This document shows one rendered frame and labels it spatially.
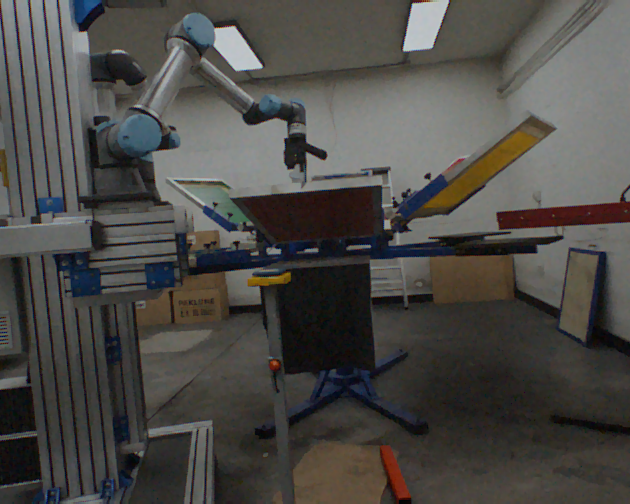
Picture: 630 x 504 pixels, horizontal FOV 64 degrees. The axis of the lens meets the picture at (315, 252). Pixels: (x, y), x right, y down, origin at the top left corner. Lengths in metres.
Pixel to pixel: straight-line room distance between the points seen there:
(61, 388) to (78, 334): 0.20
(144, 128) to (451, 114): 5.52
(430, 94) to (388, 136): 0.73
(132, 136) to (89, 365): 0.83
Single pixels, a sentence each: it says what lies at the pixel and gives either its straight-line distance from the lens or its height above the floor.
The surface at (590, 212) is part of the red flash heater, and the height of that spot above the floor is 1.07.
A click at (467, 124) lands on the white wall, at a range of 6.82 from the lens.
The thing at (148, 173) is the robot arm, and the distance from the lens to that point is 2.24.
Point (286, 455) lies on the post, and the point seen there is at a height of 0.33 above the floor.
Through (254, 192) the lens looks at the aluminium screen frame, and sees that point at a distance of 1.96.
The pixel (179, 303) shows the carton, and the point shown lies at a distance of 6.65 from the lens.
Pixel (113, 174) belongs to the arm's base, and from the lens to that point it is 1.73.
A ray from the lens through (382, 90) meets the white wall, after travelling 6.81.
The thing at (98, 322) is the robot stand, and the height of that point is 0.83.
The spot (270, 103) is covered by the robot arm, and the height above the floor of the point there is 1.57.
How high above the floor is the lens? 1.12
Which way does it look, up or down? 3 degrees down
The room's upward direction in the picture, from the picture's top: 5 degrees counter-clockwise
